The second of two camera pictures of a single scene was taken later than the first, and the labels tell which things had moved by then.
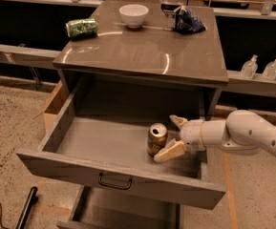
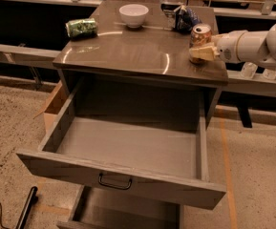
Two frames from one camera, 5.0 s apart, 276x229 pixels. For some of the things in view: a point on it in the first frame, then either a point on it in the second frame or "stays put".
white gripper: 191,134 to 227,48
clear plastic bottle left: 249,68 stays put
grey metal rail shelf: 21,54 stays put
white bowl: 133,15 stays put
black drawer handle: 114,186 stays put
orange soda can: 157,137 to 201,34
